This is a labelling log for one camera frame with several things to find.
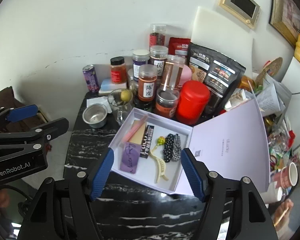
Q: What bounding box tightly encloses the bystander hand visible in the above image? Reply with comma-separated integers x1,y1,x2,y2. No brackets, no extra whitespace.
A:
273,199,294,231

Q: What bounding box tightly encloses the purple label jar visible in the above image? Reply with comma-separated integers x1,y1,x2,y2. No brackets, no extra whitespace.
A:
132,49,150,81

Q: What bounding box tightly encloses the purple palette box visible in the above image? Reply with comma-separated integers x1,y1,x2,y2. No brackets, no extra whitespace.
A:
120,142,141,174

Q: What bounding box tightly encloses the gold rectangular box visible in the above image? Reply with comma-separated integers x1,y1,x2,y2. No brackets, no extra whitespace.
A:
128,122,146,145

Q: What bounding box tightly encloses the cream hair claw clip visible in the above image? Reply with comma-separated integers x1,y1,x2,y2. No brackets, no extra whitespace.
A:
149,146,169,183

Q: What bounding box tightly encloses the black lip gloss box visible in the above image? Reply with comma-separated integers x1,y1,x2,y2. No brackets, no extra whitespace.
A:
140,125,154,158

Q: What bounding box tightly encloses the black polka dot scrunchie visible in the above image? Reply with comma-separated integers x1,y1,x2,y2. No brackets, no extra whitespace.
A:
163,134,175,163

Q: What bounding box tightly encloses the small steel bowl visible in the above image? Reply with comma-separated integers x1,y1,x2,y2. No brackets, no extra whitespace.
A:
82,103,108,129

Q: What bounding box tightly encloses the dark contents labelled jar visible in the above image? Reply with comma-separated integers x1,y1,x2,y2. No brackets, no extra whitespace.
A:
148,45,168,77

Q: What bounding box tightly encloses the orange peel labelled jar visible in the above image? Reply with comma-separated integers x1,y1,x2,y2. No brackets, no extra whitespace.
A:
138,64,157,102

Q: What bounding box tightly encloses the black white gingham scrunchie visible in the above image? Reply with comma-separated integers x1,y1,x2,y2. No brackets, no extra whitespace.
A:
172,134,181,161

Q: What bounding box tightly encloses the white open gift box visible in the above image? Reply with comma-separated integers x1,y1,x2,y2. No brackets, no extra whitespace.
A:
109,99,270,194

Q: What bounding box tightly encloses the brown label tall jar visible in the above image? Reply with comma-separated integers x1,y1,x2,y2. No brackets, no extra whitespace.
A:
160,55,185,90

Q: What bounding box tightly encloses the red canister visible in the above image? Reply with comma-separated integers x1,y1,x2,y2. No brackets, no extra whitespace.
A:
175,80,210,125

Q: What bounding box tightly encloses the red label tall jar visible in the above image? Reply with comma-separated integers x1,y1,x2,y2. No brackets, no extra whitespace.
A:
149,23,167,47

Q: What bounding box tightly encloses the black snack pouch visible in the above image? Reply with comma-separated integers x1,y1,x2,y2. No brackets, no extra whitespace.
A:
186,42,246,115

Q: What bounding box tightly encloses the black lid sauce jar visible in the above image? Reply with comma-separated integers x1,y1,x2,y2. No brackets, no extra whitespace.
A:
110,56,127,83

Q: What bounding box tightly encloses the purple drink can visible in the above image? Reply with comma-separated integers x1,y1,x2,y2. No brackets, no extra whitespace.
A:
83,64,100,93

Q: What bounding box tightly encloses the pink stick tube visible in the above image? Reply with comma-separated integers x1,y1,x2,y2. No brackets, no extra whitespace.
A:
122,115,148,143

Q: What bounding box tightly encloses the red snack pouch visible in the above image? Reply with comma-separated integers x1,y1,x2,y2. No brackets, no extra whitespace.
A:
168,37,191,57

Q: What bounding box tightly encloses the short clear jar orange label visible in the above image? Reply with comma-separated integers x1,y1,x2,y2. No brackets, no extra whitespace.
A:
154,88,180,119

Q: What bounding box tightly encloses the brown cloth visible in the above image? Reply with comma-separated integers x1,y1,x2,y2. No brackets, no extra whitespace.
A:
0,86,44,133

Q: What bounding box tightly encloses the white tissue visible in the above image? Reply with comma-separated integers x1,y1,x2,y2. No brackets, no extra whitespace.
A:
87,96,110,107

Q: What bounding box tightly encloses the blue sponge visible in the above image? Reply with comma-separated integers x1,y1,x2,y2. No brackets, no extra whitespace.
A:
100,78,121,91

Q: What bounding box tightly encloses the glass mug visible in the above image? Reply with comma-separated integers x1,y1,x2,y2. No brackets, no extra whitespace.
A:
107,89,133,126

